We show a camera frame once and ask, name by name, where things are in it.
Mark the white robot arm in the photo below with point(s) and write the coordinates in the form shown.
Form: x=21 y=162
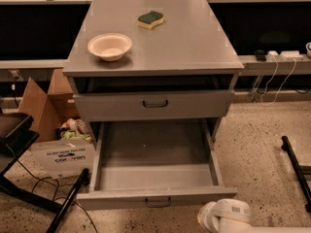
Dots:
x=234 y=216

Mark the grey drawer cabinet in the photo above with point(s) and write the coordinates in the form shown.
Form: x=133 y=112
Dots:
x=189 y=51

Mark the white power adapter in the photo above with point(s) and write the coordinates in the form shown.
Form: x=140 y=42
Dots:
x=272 y=54

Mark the black metal leg right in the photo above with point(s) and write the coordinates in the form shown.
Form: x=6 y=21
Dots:
x=300 y=172

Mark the colourful items in box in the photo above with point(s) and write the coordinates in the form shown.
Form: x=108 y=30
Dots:
x=73 y=129

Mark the brown cardboard box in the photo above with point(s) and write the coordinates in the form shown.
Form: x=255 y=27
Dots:
x=60 y=158

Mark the green yellow sponge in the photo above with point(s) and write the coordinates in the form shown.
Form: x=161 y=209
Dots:
x=150 y=20

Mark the white power strip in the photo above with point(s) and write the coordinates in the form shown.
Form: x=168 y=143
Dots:
x=291 y=55

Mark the white paper bowl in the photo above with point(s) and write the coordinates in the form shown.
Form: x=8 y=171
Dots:
x=110 y=46

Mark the black small device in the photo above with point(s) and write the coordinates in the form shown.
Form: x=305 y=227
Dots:
x=260 y=55

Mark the grey top drawer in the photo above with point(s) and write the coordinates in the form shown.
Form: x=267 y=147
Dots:
x=153 y=105

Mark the grey drawer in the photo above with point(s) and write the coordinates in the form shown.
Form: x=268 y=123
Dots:
x=153 y=105
x=154 y=164

